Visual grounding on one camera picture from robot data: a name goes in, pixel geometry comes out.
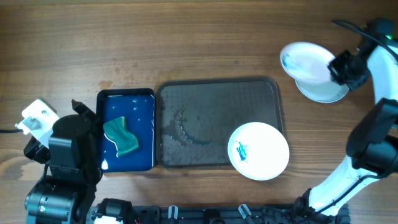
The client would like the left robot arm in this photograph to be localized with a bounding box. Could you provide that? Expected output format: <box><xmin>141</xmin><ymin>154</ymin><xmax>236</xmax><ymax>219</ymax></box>
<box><xmin>21</xmin><ymin>99</ymin><xmax>103</xmax><ymax>223</ymax></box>

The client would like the brown serving tray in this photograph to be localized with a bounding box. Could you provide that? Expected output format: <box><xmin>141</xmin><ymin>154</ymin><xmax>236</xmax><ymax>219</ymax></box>
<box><xmin>155</xmin><ymin>77</ymin><xmax>284</xmax><ymax>169</ymax></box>

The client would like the green yellow sponge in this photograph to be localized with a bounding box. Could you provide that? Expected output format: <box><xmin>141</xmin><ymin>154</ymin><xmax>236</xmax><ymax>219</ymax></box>
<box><xmin>103</xmin><ymin>116</ymin><xmax>139</xmax><ymax>157</ymax></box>

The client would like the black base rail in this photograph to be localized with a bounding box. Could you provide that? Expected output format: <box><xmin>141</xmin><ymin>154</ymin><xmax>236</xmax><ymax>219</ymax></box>
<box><xmin>86</xmin><ymin>203</ymin><xmax>351</xmax><ymax>224</ymax></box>

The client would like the white plate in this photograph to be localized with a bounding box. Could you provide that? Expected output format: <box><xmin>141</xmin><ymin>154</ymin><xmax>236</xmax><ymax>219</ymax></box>
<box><xmin>227</xmin><ymin>122</ymin><xmax>290</xmax><ymax>181</ymax></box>
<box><xmin>280</xmin><ymin>42</ymin><xmax>335</xmax><ymax>85</ymax></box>
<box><xmin>295</xmin><ymin>80</ymin><xmax>349</xmax><ymax>103</ymax></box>

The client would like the black water basin tray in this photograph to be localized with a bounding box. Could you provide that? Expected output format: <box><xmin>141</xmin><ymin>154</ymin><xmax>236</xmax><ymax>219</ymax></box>
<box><xmin>96</xmin><ymin>88</ymin><xmax>155</xmax><ymax>172</ymax></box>

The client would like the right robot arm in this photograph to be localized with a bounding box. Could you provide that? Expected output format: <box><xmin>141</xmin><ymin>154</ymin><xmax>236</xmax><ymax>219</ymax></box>
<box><xmin>289</xmin><ymin>19</ymin><xmax>397</xmax><ymax>223</ymax></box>

